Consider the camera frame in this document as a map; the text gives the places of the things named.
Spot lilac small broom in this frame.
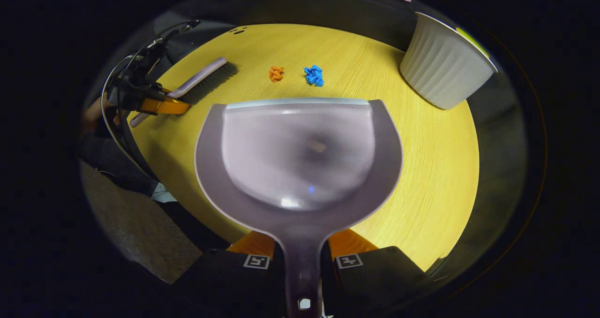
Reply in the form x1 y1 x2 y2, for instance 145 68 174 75
129 57 239 129

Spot person's white shoe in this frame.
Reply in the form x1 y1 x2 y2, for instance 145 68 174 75
150 182 178 204

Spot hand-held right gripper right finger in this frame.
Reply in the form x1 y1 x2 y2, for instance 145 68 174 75
321 229 434 318

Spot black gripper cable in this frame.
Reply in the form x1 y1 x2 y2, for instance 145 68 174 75
100 22 200 180

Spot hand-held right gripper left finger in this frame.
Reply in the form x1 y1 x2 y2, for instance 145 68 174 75
176 230 286 318

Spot white ribbed garbage bin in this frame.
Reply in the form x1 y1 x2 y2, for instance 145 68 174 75
400 12 498 110

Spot person's dark trousers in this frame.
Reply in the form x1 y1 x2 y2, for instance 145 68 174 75
77 133 161 197

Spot wooden desktop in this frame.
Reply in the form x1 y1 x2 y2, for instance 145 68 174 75
127 23 480 273

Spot lilac plastic dustpan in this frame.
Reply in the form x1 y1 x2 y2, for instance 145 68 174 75
194 98 404 318

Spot blue paper trash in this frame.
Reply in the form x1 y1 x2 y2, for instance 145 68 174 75
304 65 324 87

